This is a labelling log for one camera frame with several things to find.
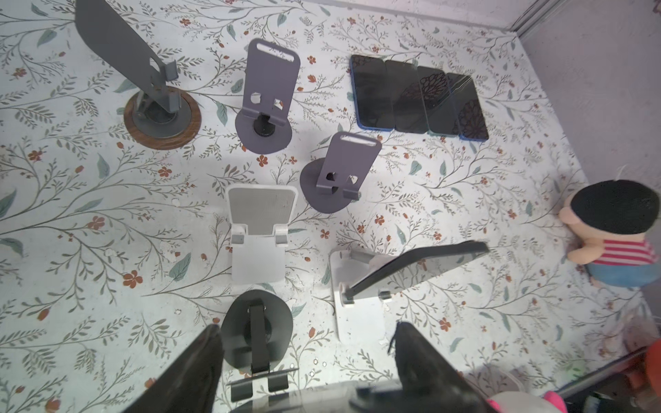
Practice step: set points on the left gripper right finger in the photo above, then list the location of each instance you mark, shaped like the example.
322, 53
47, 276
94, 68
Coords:
428, 383

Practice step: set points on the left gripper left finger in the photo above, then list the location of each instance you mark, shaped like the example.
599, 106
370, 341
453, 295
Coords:
190, 383

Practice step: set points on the blue-edged black phone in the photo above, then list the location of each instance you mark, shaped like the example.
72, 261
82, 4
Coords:
471, 123

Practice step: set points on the teal-edged black phone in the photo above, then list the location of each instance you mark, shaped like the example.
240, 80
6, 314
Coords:
437, 100

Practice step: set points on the white phone stand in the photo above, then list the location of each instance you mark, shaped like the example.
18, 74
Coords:
359, 320

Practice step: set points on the black round phone stand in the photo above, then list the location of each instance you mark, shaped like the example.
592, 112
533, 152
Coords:
256, 333

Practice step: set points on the silver phone stand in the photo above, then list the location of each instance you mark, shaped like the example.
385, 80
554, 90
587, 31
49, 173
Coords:
260, 216

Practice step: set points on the purple phone stand middle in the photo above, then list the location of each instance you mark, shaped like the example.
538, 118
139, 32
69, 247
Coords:
329, 184

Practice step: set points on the purple phone stand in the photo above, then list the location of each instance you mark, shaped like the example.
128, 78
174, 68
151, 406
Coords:
271, 75
329, 184

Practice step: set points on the wood-base round phone stand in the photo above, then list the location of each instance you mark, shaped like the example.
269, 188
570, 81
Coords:
159, 116

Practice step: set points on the purple phone stand far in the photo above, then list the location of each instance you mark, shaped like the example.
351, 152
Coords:
271, 75

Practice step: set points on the pink white plush with glasses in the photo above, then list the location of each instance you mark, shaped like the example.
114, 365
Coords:
522, 402

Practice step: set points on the red monster plush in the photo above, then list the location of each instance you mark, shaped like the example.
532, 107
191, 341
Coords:
653, 366

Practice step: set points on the black-haired boy plush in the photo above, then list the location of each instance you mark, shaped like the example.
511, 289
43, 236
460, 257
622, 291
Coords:
611, 219

